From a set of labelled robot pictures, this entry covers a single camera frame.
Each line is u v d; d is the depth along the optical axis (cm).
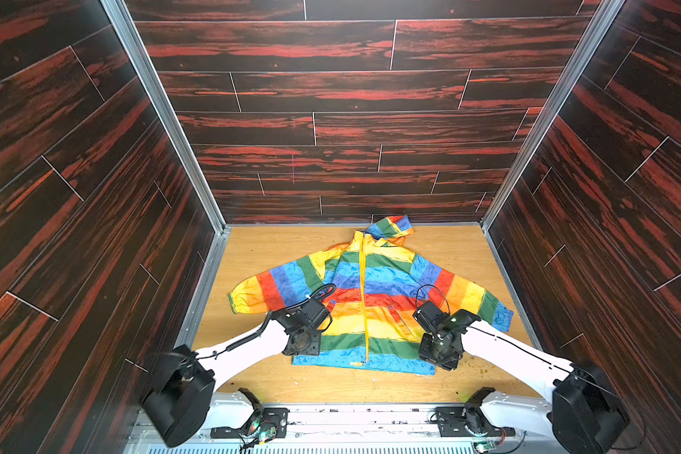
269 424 74
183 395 41
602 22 68
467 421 67
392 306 96
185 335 94
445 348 69
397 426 75
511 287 107
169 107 85
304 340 61
